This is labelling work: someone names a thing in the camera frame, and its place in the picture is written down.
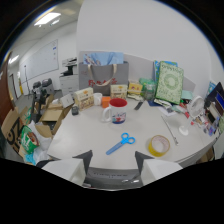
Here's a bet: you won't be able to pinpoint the blue handled scissors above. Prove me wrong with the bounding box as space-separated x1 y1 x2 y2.
105 132 136 156

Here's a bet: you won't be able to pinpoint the white mug with red interior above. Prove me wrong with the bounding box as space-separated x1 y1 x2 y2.
101 97 129 125

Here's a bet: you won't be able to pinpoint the black remote control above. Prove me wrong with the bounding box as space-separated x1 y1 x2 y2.
133 100 145 111

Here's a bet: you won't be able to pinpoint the yellow tea box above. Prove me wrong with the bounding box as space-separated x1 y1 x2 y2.
73 87 95 112

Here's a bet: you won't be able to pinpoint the green plastic packet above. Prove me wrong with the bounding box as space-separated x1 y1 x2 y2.
138 77 158 102

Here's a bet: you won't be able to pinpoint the grey paper gift bag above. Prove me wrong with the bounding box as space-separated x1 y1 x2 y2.
78 61 130 97

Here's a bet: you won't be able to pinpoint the plain white cup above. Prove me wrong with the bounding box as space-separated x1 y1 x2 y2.
93 92 103 107

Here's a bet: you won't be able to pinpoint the green snack bag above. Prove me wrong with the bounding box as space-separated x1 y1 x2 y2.
20 125 40 155

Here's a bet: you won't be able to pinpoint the open cardboard box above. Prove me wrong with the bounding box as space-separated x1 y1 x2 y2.
38 96 75 136

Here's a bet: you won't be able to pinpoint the black calculator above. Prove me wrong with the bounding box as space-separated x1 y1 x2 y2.
71 104 80 116

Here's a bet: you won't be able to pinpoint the ceiling light panel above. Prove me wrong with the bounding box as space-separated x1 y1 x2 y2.
33 11 62 28

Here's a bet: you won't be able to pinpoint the green patterned book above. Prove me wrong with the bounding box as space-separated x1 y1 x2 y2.
154 60 185 105

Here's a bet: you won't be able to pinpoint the wall whiteboard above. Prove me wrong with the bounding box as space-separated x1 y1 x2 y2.
20 38 60 82

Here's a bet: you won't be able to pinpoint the white straw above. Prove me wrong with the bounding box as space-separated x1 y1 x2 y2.
161 115 179 146

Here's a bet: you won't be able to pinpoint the large printed cardboard box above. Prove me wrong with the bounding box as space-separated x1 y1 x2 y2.
0 107 23 154

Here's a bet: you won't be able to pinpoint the white office printer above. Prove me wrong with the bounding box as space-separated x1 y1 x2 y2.
59 57 80 98

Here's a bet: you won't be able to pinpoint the yellow patterned carton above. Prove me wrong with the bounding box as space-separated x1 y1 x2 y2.
110 83 129 100

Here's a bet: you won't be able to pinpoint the yellow snack box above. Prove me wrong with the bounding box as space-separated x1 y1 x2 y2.
127 81 144 96

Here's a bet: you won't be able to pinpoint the yellow tape roll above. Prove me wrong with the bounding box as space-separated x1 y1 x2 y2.
147 134 171 158

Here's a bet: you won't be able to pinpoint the orange small box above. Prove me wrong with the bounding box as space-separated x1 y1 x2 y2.
101 96 112 109

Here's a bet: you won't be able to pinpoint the blue book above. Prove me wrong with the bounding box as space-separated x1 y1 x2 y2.
153 59 179 84

